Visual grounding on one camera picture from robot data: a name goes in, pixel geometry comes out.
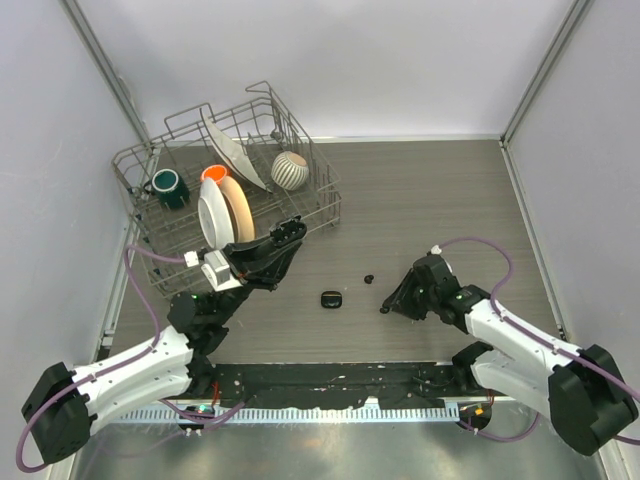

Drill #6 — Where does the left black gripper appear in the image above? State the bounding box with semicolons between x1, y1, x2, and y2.
212;229;300;326

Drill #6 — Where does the dusty black oval case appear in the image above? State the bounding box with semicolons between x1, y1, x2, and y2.
270;215;307;248

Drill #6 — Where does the glossy black charging case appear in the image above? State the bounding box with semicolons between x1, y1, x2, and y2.
320;291;343;309

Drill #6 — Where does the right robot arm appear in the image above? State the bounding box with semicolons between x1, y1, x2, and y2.
380;253;639;456

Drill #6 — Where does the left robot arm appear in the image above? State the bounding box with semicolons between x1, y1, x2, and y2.
15;234;302;473

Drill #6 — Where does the beige round plate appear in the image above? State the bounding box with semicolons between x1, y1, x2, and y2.
219;176;256;243

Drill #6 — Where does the white round plate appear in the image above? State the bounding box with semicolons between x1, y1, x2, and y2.
198;178;234;250

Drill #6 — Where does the striped ceramic bowl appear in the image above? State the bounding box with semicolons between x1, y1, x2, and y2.
271;151;309;191

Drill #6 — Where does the orange cup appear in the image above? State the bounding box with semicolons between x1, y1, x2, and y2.
200;164;229;185

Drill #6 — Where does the dark green mug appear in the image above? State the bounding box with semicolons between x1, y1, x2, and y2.
143;168;190;210

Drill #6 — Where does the grey tilted plate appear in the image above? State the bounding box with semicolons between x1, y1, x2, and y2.
199;108;272;194

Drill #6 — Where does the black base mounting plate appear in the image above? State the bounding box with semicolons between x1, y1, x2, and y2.
187;362;490;410

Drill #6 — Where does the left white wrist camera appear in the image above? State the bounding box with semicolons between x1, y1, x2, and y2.
183;250;243;292

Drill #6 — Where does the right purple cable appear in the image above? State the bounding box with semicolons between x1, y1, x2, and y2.
431;236;640;443

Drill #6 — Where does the purple cable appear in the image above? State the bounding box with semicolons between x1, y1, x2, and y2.
16;243;211;472
431;236;640;443

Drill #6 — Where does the grey wire dish rack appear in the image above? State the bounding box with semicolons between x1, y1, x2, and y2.
112;81;341;298

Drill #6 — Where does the white slotted cable duct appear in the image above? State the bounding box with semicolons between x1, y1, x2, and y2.
111;399;460;425

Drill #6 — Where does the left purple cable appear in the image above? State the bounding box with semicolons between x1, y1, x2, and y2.
16;243;211;472

